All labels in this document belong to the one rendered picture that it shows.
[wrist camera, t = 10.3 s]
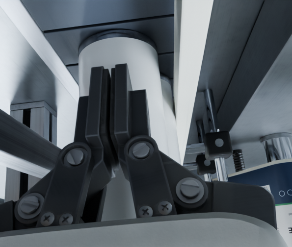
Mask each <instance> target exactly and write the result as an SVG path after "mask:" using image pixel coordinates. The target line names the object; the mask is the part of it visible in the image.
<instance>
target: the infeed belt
mask: <svg viewBox="0 0 292 247"><path fill-rule="evenodd" d="M21 1H22V2H23V4H24V5H25V7H26V8H27V10H28V11H29V13H30V14H31V15H32V17H33V18H34V20H35V21H36V23H37V24H38V25H39V27H40V28H41V30H42V31H44V34H45V36H46V37H47V39H48V40H49V42H50V43H51V45H52V46H53V48H54V49H55V51H56V52H57V54H58V55H59V57H60V58H61V60H62V61H63V63H64V64H65V65H66V67H67V68H68V70H69V71H70V73H71V74H72V76H73V77H74V79H75V80H76V82H77V83H78V85H79V60H78V50H79V47H80V45H81V44H82V42H83V41H84V40H86V39H87V38H88V37H90V36H92V35H94V34H97V33H100V32H103V31H108V30H117V29H122V30H132V31H136V32H139V33H142V34H144V35H146V36H148V37H149V38H151V39H152V40H153V41H154V43H155V44H156V46H157V49H158V61H159V72H160V73H162V74H164V75H166V76H167V77H168V78H169V79H170V81H171V90H172V98H173V87H174V0H21Z"/></svg>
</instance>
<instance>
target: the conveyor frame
mask: <svg viewBox="0 0 292 247"><path fill-rule="evenodd" d="M0 7H1V9H2V10H3V11H4V12H5V14H6V15H7V16H8V17H9V19H10V20H11V21H12V23H13V24H14V25H15V26H16V28H17V29H18V30H19V31H20V32H21V33H22V35H23V36H24V37H25V38H26V40H27V41H28V42H29V44H30V45H31V46H32V47H33V49H34V50H35V51H36V52H37V54H38V55H39V56H40V57H41V59H42V60H43V61H44V62H45V64H46V65H47V66H48V67H49V69H50V70H51V71H52V72H53V74H54V75H55V76H56V77H57V79H58V80H59V81H60V82H61V84H62V85H63V86H64V87H65V89H66V90H67V91H68V92H69V94H70V95H71V96H72V98H73V99H74V100H75V101H76V103H77V104H78V101H79V85H78V83H77V82H76V80H75V79H74V77H73V76H72V74H71V73H70V71H69V70H68V68H67V67H66V65H65V64H64V63H63V61H62V60H61V58H60V57H59V55H58V54H57V52H56V51H55V49H54V48H53V46H52V45H51V43H50V42H49V40H48V39H47V37H46V36H45V34H44V31H42V30H41V28H40V27H39V25H38V24H37V23H36V21H35V20H34V18H33V17H32V15H31V14H30V13H29V11H28V10H27V8H26V7H25V5H24V4H23V2H22V1H21V0H0Z"/></svg>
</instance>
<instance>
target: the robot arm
mask: <svg viewBox="0 0 292 247"><path fill-rule="evenodd" d="M119 163H120V165H121V168H122V171H123V174H124V177H125V179H126V180H127V181H129V182H130V186H131V191H132V196H133V202H134V208H135V213H136V218H135V219H124V220H113V221H103V222H102V221H101V219H102V214H103V209H104V203H105V198H106V191H107V184H108V183H109V182H110V181H111V178H112V177H115V171H118V170H119ZM0 247H288V246H287V244H286V242H285V240H284V239H283V237H282V236H281V234H280V233H279V232H278V231H277V220H276V208H275V200H274V196H273V194H272V193H271V192H270V191H269V190H268V189H266V188H265V187H262V186H259V185H251V184H242V183H234V182H226V181H217V180H214V181H213V182H209V181H203V180H202V179H201V178H200V177H198V176H197V175H195V174H194V173H192V172H191V171H190V170H188V169H187V168H185V167H184V166H182V165H181V164H179V163H178V162H176V161H175V160H173V159H172V158H170V157H169V156H167V155H166V154H164V153H163V152H162V151H160V150H159V148H158V145H157V143H156V141H155V140H154V139H153V138H152V137H151V128H150V115H149V106H148V99H147V92H146V89H142V90H134V91H133V89H132V84H131V79H130V74H129V69H128V65H127V63H125V64H116V65H115V68H111V75H110V73H109V70H108V69H104V67H103V66H100V67H92V68H91V75H90V85H89V95H88V96H83V97H79V101H78V110H77V118H76V127H75V135H74V142H73V143H70V144H68V145H66V146H65V147H64V148H63V149H62V150H61V151H60V153H59V155H58V158H57V161H56V164H55V167H54V168H53V169H52V170H51V171H50V172H49V173H48V174H46V175H45V176H44V177H43V178H42V179H41V180H39V181H38V182H37V183H36V184H35V185H34V186H33V187H31V188H30V189H29V190H28V191H27V192H26V193H25V194H24V195H22V196H21V197H20V199H19V200H18V201H13V200H11V201H8V202H5V203H2V204H0Z"/></svg>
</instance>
